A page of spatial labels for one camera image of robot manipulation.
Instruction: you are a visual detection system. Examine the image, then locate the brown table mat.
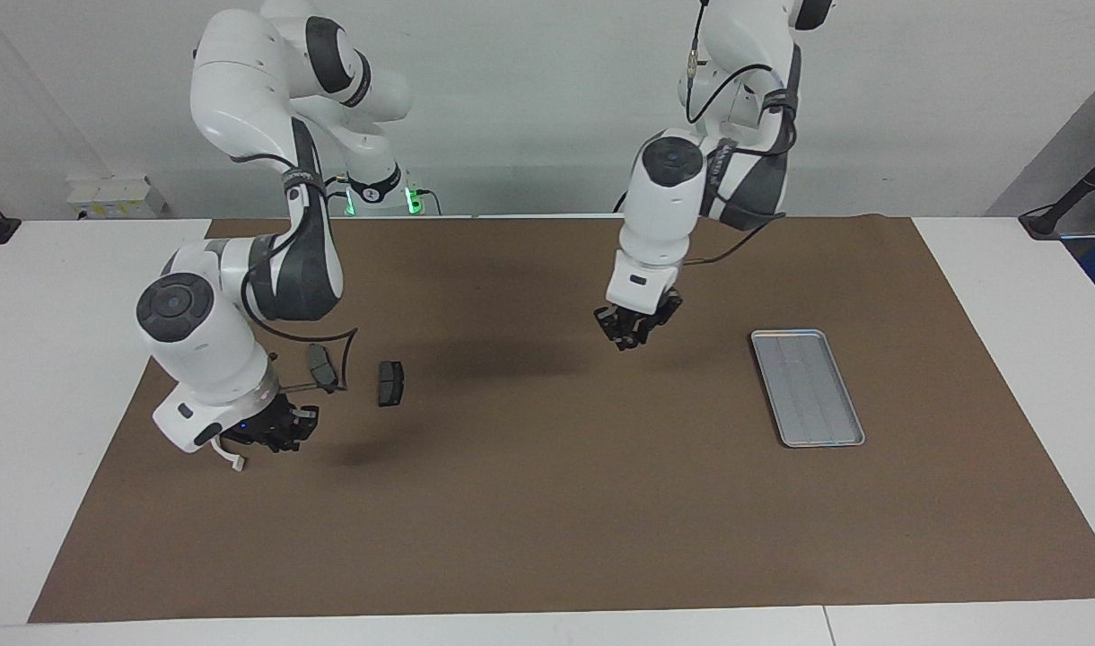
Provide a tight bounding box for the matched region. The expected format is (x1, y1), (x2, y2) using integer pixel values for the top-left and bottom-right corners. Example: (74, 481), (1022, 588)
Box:
(27, 215), (1095, 624)

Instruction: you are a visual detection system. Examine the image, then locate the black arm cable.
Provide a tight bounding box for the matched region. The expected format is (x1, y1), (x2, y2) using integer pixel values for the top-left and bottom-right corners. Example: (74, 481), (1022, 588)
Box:
(685, 0), (798, 266)
(242, 153), (362, 396)

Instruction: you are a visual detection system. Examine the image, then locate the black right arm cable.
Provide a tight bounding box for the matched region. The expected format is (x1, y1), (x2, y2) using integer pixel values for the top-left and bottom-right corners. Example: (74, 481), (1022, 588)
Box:
(242, 153), (362, 396)

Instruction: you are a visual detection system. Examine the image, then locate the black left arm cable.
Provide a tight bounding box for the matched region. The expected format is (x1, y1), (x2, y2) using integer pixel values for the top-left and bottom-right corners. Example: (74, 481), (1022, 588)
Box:
(685, 0), (798, 266)

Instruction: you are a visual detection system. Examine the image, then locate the curved dark brake pad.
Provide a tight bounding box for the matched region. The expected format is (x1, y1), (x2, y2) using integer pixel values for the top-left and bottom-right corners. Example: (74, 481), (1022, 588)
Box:
(305, 343), (340, 396)

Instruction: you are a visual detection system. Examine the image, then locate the silver metal tray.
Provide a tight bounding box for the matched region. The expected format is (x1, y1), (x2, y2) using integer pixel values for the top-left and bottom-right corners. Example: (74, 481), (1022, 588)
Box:
(749, 328), (867, 449)

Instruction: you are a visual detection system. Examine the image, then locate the white power strip box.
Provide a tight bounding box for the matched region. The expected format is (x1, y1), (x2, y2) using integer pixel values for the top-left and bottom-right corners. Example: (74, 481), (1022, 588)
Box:
(67, 175), (167, 221)

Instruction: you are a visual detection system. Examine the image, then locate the rectangular dark brake pad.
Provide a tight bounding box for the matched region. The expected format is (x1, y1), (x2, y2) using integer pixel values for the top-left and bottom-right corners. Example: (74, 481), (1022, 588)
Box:
(377, 360), (407, 408)

